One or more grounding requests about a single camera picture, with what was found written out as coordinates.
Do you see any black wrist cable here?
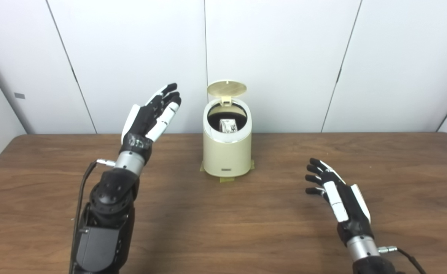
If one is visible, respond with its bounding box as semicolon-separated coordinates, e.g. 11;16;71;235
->
69;159;116;274
377;246;427;274

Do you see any white green milk carton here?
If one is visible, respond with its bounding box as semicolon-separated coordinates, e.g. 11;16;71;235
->
219;119;239;134

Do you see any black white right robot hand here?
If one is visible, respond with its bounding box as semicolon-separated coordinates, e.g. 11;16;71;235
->
305;158;374;247

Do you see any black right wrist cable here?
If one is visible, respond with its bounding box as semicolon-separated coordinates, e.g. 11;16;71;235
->
377;246;427;274

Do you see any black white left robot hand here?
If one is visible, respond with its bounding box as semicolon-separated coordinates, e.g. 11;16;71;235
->
120;83;182;162

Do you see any cream round bin lid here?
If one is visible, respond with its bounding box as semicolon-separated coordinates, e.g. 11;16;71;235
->
207;80;248;107

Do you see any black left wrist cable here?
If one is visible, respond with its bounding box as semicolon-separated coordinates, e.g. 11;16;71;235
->
69;159;116;274

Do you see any cream-colored round bin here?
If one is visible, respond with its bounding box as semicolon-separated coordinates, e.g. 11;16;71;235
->
203;98;253;178

